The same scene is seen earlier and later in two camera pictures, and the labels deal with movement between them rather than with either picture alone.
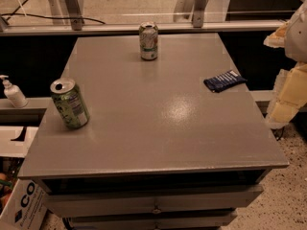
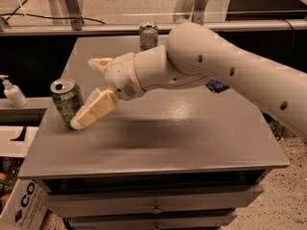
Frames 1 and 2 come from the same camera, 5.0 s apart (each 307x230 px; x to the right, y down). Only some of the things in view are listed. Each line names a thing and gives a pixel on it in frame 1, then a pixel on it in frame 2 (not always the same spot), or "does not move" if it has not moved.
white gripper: x=297 y=37 → x=121 y=76
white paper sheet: x=9 y=148 does not move
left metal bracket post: x=73 y=8 does not move
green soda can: x=68 y=100 does not move
